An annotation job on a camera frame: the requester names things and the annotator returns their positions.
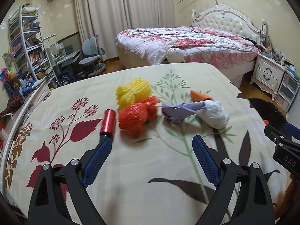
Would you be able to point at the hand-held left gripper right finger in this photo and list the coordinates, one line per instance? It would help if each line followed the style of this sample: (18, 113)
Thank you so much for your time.
(206, 161)

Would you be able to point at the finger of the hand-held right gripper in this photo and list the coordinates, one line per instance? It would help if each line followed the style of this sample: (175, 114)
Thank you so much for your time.
(275, 134)
(294, 132)

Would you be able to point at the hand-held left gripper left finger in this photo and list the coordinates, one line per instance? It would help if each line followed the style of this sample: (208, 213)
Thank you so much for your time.
(97, 159)

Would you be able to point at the black lined waste bin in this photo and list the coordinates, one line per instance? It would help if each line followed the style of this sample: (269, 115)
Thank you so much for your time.
(267, 110)

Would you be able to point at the red cylindrical can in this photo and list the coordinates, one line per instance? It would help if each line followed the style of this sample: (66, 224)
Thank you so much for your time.
(108, 121)

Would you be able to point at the white plastic bag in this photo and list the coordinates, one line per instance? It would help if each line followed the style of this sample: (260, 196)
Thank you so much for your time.
(214, 114)

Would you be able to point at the red foam net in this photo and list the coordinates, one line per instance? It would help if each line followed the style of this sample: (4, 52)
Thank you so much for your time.
(131, 119)

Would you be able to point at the purple paper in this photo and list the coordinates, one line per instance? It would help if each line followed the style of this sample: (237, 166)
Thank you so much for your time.
(178, 111)

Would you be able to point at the orange paper cone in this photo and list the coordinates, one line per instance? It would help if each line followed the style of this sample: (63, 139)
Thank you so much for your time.
(200, 96)

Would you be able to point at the yellow foam net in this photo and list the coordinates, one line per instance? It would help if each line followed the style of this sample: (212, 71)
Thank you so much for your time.
(133, 92)

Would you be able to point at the red plastic wrap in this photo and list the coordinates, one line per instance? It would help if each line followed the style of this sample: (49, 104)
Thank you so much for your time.
(152, 106)

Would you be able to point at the person's right forearm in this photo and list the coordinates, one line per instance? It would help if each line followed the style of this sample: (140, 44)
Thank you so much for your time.
(289, 196)

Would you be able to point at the clear plastic drawer unit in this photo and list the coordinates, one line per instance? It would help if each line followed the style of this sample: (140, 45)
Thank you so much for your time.
(287, 91)

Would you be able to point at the cream floral tablecloth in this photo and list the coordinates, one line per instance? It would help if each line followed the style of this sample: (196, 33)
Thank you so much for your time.
(140, 168)

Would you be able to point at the blue tissue box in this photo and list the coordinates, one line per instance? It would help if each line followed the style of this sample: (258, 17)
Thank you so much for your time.
(294, 70)

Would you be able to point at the white nightstand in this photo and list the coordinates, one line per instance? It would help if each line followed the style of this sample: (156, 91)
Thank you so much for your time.
(267, 72)

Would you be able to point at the white low cabinet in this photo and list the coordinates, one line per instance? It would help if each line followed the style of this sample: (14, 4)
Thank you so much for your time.
(37, 93)

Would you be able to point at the dark brown knitted cloth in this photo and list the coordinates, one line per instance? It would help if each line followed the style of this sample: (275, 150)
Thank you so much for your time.
(13, 103)

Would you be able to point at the grey-blue desk chair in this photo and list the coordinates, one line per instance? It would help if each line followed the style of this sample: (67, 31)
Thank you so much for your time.
(91, 56)

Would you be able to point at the grey study desk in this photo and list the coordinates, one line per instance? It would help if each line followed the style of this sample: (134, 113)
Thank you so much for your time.
(65, 59)

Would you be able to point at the pink floral quilt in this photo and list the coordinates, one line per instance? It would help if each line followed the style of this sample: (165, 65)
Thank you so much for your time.
(187, 42)

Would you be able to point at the colourful paper pinwheel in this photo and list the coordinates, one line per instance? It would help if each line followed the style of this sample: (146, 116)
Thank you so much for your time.
(7, 73)

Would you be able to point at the white bed with tufted headboard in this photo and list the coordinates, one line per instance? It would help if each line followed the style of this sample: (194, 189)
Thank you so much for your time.
(225, 20)

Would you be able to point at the white bookshelf with books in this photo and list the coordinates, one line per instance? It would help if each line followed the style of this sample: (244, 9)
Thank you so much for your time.
(28, 44)

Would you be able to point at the beige curtain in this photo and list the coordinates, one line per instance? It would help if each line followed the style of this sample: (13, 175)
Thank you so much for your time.
(150, 2)
(103, 16)

